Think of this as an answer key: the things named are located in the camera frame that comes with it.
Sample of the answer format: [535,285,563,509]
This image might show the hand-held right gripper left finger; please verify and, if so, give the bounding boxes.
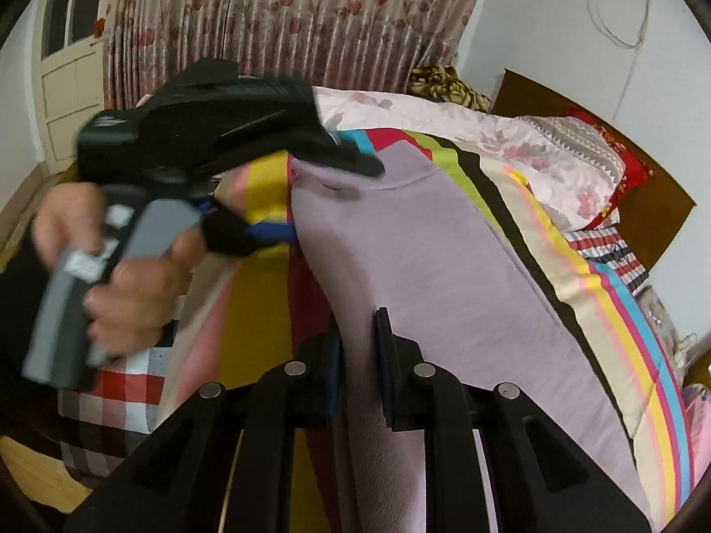
[64,336,341,533]

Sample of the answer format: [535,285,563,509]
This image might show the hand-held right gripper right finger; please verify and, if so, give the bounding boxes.
[374,307,652,533]

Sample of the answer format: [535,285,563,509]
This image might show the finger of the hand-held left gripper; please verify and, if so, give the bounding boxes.
[201,204,298,257]
[289,132,388,180]

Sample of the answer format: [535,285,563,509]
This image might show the purple pants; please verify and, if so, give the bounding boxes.
[289,144,653,533]

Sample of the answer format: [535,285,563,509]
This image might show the person's left hand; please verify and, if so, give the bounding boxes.
[33,183,204,355]

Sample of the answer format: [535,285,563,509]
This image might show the striped colourful blanket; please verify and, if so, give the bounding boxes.
[156,129,695,533]

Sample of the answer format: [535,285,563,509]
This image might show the white floral quilt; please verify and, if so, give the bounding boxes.
[136,86,628,231]

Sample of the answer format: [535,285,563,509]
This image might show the floral pleated curtain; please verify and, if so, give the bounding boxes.
[100,0,492,109]

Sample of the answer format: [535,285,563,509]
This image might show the brown yellow patterned blanket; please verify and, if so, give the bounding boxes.
[408,65,492,113]

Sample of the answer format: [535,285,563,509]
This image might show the cream panelled door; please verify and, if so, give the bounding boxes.
[30,0,112,175]

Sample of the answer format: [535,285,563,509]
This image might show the plaid bed sheet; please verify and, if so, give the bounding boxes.
[56,222,653,481]

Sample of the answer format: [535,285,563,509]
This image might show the nightstand with floral cover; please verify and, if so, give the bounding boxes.
[636,286,687,384]

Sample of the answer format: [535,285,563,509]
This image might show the red pillow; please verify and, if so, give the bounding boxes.
[567,108,653,231]

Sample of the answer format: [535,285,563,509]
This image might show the pink bed sheet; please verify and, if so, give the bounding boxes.
[682,383,711,456]

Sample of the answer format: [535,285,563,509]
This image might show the flat dark wooden headboard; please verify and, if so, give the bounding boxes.
[491,68,698,290]

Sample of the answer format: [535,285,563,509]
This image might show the white wall cable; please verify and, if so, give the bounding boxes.
[589,0,651,123]

